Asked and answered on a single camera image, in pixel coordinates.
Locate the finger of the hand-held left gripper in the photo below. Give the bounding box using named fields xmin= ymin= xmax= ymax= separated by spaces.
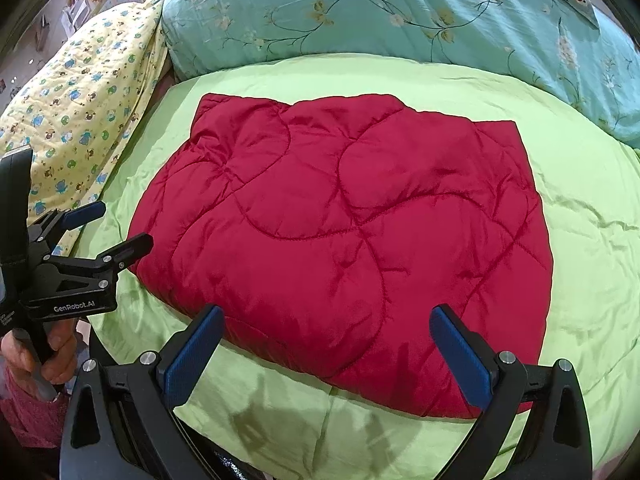
xmin=29 ymin=201 xmax=107 ymax=248
xmin=40 ymin=232 xmax=155 ymax=291

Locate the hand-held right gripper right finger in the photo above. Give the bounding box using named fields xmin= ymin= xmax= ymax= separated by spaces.
xmin=429 ymin=304 xmax=594 ymax=480

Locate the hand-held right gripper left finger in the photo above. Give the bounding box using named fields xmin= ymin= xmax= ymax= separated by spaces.
xmin=59 ymin=304 xmax=227 ymax=480

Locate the red quilted jacket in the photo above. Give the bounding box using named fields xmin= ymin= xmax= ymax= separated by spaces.
xmin=127 ymin=92 xmax=555 ymax=419

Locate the person's left forearm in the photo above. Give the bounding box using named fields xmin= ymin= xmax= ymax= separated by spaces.
xmin=0 ymin=357 xmax=72 ymax=453

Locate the person's left hand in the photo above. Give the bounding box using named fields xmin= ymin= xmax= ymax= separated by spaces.
xmin=0 ymin=317 xmax=80 ymax=402

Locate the yellow animal print cloth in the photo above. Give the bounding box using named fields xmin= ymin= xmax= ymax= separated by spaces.
xmin=0 ymin=0 xmax=170 ymax=261

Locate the light green blanket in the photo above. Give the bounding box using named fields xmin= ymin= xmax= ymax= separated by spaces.
xmin=75 ymin=52 xmax=640 ymax=480

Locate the teal floral quilt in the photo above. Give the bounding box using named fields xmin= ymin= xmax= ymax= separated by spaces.
xmin=160 ymin=0 xmax=640 ymax=150

